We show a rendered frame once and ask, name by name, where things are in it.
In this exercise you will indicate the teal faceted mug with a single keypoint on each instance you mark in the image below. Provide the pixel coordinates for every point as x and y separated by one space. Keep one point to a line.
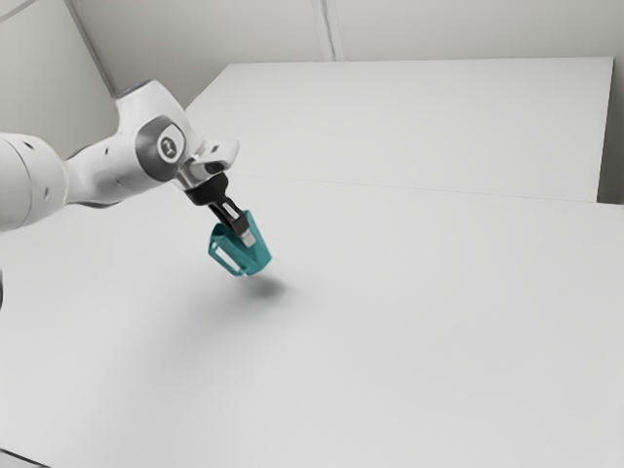
244 257

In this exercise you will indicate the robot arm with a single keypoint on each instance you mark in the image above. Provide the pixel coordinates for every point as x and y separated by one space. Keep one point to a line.
122 146

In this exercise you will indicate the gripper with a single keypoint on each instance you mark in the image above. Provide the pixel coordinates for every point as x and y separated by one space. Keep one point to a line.
208 191

